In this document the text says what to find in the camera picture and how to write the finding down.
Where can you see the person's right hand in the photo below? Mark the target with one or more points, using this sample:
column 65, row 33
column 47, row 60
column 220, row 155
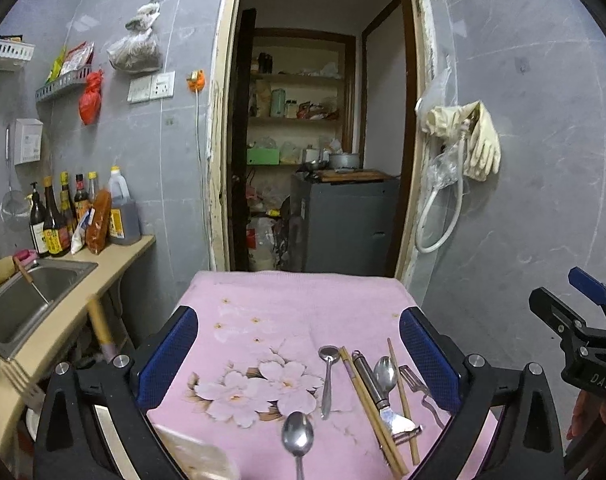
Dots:
column 595, row 412

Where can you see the yellow capped sauce bottle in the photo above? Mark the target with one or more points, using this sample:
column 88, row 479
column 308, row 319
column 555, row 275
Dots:
column 67, row 205

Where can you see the stainless steel sink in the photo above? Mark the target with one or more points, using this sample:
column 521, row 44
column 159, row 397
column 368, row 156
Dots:
column 18, row 305

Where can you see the white blue packet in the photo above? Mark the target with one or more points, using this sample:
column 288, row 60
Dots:
column 80, row 237

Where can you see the metal mesh strainer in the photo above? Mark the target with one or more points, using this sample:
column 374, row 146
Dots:
column 15, row 205

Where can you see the orange spice packet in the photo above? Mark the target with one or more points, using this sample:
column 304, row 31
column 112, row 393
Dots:
column 99, row 225

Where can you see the wooden cutting board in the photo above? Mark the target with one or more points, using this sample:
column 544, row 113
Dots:
column 355, row 175

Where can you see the slim yellow capped bottle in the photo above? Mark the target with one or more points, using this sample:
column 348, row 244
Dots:
column 92, row 187

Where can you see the medium metal spoon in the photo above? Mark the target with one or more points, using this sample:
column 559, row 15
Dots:
column 385, row 372

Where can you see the grey metal cabinet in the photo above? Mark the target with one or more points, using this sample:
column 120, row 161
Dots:
column 348, row 225

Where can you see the pink floral towel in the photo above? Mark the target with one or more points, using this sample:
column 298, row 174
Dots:
column 263, row 300

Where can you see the hanging bag of dried goods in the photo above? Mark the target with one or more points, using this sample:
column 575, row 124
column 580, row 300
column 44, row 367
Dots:
column 135, row 50

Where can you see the metal bowl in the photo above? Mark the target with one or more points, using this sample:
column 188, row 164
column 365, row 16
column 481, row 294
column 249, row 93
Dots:
column 314, row 164

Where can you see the purple banded wooden chopstick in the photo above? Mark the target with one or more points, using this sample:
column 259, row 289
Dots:
column 100, row 325
column 368, row 410

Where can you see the dark wooden door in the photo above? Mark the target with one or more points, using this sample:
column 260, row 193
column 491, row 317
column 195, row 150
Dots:
column 240, row 135

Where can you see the red labelled dark sauce bottle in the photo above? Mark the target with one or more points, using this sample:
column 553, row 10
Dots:
column 81, row 195

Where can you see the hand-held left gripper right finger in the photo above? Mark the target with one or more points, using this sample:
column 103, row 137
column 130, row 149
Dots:
column 428, row 355

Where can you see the large metal spoon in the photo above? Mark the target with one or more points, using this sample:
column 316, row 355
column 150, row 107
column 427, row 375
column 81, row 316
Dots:
column 298, row 432

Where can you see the white wall box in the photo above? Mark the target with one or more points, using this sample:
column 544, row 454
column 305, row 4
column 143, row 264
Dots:
column 28, row 141

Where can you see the white wall switch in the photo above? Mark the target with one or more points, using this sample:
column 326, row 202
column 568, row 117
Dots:
column 140, row 90

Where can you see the yellow green seasoning packet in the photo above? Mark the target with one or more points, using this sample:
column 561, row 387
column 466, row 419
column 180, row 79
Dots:
column 55, row 67

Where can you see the cream rubber gloves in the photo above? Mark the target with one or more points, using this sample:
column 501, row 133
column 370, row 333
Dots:
column 483, row 140

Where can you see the green box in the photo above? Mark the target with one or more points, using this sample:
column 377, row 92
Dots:
column 263, row 156

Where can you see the clear hanging plastic bag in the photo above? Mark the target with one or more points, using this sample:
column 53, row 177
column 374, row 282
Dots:
column 443, row 170

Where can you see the small metal spoon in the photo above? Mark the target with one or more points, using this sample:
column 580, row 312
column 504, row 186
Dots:
column 328, row 385

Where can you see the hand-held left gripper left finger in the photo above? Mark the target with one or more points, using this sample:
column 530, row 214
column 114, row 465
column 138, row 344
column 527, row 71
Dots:
column 168, row 360

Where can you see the pale green canister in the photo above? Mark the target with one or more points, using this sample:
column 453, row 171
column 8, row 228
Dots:
column 278, row 103

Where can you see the door frame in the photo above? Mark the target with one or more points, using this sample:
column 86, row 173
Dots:
column 222, row 110

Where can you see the dark pump bottle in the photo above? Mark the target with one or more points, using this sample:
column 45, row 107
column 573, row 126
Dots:
column 38, row 230

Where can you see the large dark liquid jug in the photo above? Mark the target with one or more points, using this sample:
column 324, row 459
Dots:
column 125, row 220

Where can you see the yellow sponge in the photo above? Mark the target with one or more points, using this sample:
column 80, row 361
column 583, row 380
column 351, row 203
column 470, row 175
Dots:
column 4, row 270

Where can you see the metal pot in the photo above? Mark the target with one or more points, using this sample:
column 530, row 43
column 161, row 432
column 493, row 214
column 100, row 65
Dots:
column 344, row 161

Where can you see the white wall socket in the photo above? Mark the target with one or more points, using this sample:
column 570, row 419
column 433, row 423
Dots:
column 163, row 85

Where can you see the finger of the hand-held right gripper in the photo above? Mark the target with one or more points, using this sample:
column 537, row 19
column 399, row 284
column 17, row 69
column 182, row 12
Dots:
column 585, row 282
column 553, row 310

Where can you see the pantry shelving unit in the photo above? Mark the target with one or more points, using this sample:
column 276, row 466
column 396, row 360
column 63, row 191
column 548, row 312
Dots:
column 303, row 121

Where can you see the metal fork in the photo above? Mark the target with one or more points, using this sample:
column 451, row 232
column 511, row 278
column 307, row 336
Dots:
column 412, row 379
column 23, row 382

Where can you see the red seasoning packets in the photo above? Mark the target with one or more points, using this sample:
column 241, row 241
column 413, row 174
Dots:
column 78, row 57

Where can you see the orange plug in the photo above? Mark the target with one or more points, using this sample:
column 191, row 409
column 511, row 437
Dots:
column 197, row 81

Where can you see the red plastic bag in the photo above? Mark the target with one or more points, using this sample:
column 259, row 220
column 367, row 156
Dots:
column 91, row 97

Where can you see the pink soap dish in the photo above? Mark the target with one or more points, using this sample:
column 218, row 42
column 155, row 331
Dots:
column 27, row 257

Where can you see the thin wooden chopstick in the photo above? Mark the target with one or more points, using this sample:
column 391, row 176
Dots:
column 391, row 347

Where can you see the grey perforated wall shelf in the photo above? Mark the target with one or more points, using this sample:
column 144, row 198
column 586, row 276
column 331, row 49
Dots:
column 58, row 87

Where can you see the metal peeler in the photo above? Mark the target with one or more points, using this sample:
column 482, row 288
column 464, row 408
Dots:
column 370, row 382

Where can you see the white basket wall shelf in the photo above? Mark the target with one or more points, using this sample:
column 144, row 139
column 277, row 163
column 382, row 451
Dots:
column 8, row 50

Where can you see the soy sauce bottle yellow label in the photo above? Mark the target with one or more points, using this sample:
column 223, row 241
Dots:
column 55, row 232

